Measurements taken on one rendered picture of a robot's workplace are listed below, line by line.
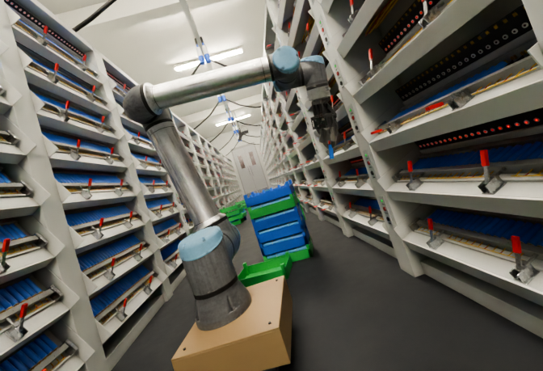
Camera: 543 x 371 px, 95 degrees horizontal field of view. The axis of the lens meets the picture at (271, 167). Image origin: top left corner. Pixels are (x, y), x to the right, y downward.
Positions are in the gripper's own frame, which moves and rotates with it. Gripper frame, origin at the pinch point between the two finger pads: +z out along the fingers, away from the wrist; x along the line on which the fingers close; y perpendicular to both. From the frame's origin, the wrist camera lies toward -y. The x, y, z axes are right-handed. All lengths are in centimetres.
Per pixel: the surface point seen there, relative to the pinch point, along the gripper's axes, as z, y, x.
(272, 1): -93, -68, -48
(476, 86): -14, 34, 47
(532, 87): -13, 47, 53
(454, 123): -7, 34, 43
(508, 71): -16, 39, 51
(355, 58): -32.1, -5.5, 14.6
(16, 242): 1, 90, -72
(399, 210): 27.9, 6.1, 24.6
